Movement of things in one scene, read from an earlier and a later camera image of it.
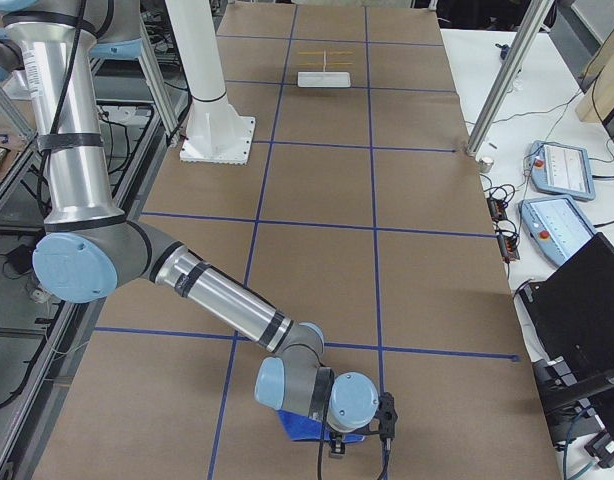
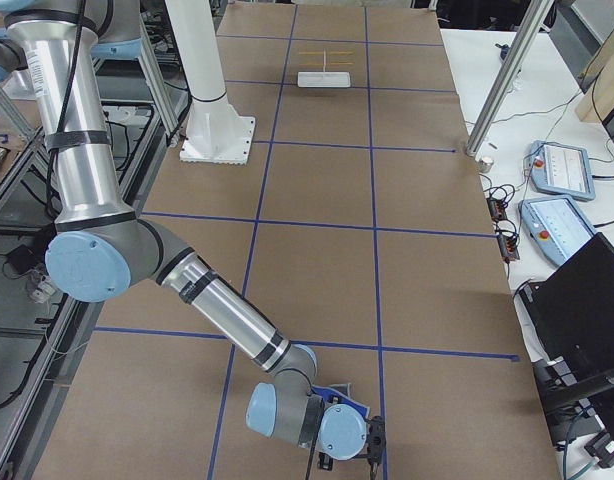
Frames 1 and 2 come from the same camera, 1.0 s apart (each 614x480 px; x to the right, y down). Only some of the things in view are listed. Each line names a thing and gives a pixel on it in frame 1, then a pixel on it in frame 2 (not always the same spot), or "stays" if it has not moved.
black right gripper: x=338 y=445 → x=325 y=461
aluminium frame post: x=532 y=20 stays
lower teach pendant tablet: x=556 y=225 stays
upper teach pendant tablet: x=561 y=170 stays
